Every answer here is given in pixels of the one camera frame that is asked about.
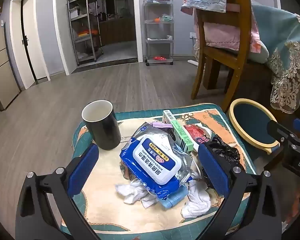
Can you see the white wall outlet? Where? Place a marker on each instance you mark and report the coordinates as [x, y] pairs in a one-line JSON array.
[[193, 35]]

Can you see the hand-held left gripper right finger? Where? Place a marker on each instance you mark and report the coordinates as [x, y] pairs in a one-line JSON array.
[[212, 170]]

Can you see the teal and cream printed mat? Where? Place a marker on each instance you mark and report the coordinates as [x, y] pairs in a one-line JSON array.
[[107, 180]]

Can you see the white power strip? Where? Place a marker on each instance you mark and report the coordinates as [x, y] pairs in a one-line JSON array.
[[193, 62]]

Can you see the black plastic bag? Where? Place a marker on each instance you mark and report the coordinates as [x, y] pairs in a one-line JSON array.
[[225, 150]]

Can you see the red snack packet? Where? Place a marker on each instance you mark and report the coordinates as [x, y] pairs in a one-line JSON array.
[[197, 133]]

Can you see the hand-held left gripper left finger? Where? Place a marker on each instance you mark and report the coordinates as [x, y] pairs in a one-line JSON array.
[[83, 167]]

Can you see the metal shelf rack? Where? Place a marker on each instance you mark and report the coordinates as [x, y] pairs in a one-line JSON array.
[[85, 16]]

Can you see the pink blanket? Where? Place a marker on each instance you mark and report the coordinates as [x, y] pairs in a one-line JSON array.
[[222, 35]]

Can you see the orange items on rack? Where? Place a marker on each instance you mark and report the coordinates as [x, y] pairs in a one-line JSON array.
[[87, 32]]

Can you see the blue bin with yellow rim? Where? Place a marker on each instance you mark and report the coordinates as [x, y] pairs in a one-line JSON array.
[[250, 120]]

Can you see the white door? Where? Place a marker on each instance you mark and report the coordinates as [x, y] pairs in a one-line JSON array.
[[30, 42]]

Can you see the white trolley cart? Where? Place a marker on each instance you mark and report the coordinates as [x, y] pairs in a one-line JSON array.
[[158, 41]]

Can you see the beige cabinet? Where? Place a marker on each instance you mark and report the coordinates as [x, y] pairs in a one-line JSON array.
[[2, 80]]

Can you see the light teal cushion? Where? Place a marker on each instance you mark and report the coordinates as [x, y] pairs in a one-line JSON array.
[[261, 55]]

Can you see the black mug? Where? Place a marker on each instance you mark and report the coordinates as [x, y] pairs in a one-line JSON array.
[[105, 130]]

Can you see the light blue face mask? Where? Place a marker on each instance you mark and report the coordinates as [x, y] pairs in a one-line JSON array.
[[172, 200]]

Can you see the teal lace tablecloth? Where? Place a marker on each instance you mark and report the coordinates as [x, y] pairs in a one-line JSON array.
[[290, 55]]

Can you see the green and white carton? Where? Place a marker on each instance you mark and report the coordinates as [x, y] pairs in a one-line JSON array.
[[182, 135]]

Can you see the purple snack packet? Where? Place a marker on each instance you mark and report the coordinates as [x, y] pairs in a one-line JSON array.
[[162, 125]]

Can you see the red item on trolley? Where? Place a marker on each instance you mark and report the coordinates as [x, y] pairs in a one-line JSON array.
[[159, 58]]

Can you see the wooden chair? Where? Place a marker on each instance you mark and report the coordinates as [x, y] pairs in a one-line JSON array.
[[240, 42]]

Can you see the blue wet wipes packet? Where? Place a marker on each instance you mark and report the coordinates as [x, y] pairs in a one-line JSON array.
[[152, 162]]

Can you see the white tissue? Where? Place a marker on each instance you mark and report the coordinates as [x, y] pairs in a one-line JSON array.
[[197, 202], [135, 192]]

